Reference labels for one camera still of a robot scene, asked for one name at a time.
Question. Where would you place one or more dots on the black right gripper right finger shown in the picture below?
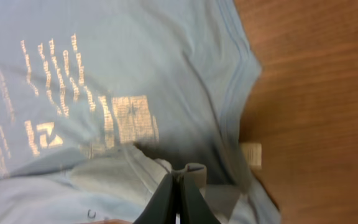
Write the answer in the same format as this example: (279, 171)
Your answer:
(193, 208)

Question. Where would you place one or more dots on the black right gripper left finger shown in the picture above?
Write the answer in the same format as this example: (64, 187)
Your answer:
(162, 208)

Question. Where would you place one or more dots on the light blue t-shirt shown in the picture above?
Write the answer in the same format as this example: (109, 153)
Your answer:
(99, 100)

